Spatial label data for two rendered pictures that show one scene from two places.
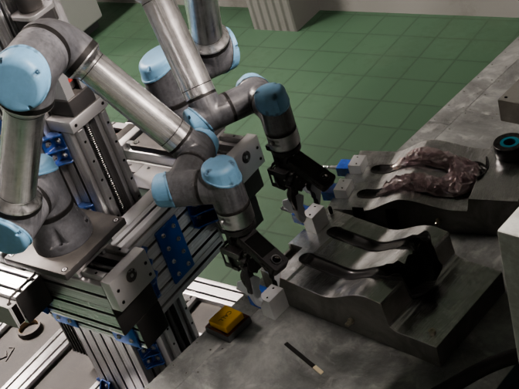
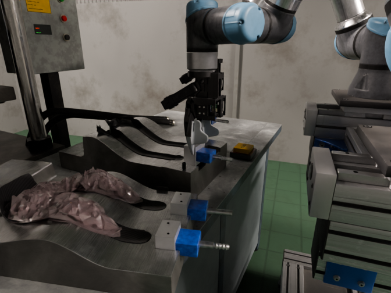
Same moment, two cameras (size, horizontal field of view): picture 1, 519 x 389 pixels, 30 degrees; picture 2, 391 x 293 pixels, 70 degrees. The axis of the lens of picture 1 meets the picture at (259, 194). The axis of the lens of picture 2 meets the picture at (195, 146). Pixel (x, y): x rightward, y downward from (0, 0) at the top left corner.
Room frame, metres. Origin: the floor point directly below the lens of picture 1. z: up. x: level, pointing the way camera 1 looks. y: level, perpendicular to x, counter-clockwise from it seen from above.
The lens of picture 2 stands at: (2.58, -0.42, 1.20)
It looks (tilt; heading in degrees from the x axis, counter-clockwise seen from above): 21 degrees down; 154
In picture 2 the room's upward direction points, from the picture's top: straight up
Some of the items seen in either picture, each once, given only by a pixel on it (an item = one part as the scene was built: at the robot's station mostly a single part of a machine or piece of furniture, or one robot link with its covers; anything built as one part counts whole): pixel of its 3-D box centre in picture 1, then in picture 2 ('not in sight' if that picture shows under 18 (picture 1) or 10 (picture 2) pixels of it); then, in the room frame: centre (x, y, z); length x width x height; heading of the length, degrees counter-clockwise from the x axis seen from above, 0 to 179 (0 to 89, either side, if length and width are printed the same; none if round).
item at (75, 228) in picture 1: (55, 221); (377, 79); (2.02, 0.49, 1.09); 0.15 x 0.15 x 0.10
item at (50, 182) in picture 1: (36, 184); (384, 40); (2.01, 0.49, 1.20); 0.13 x 0.12 x 0.14; 156
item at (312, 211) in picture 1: (300, 214); (209, 156); (1.97, -0.08, 0.91); 0.13 x 0.05 x 0.05; 38
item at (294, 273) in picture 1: (376, 272); (142, 148); (1.72, -0.20, 0.87); 0.50 x 0.26 x 0.14; 37
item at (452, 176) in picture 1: (429, 170); (73, 195); (2.00, -0.42, 0.90); 0.26 x 0.18 x 0.08; 55
